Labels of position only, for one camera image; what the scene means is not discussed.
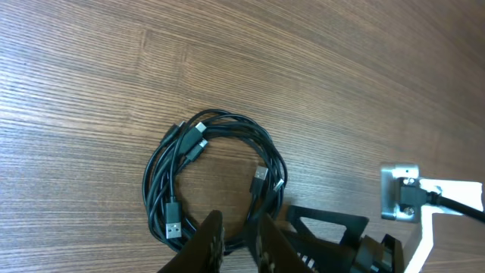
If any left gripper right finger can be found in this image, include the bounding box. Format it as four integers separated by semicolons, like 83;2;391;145
244;214;311;273

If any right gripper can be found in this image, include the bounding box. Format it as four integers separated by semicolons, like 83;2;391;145
283;206;405;273

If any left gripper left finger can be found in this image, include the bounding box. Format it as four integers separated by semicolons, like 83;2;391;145
158;210;224;273

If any right camera cable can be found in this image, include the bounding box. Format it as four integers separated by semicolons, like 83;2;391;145
399;185;485;224

